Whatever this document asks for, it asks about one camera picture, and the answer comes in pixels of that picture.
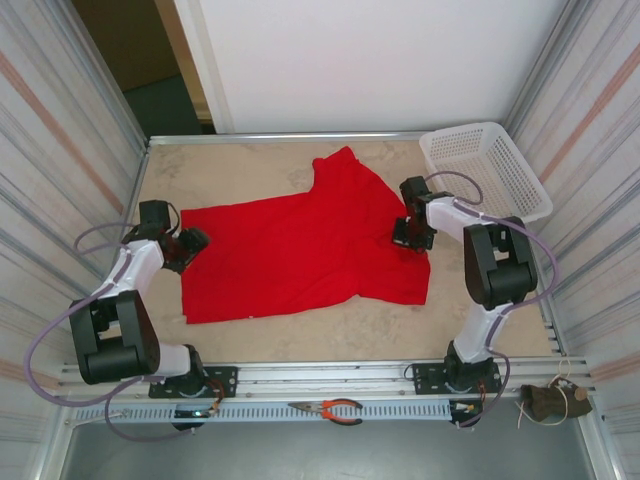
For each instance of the red printed t-shirt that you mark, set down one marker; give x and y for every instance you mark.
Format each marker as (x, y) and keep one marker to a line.
(280, 250)

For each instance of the small black controller board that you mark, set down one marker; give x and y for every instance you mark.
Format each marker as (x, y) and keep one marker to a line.
(192, 414)
(462, 410)

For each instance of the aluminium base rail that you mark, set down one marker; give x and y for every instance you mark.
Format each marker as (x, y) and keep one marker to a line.
(325, 377)

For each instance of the aluminium enclosure post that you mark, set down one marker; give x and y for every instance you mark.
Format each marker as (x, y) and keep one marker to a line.
(552, 50)
(105, 75)

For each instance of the white and tan door frame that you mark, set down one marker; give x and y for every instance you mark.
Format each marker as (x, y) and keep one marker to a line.
(210, 75)

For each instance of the white perforated plastic basket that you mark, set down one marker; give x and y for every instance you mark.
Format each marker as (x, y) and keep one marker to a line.
(500, 165)

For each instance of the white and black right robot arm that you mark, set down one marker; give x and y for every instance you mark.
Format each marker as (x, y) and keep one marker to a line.
(500, 265)

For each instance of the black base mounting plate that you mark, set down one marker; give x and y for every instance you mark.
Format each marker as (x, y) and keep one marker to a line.
(225, 380)
(427, 377)

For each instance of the brown wooden door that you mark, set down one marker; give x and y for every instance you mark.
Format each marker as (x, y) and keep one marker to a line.
(130, 35)

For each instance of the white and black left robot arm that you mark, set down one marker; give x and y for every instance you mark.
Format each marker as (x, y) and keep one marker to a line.
(120, 330)

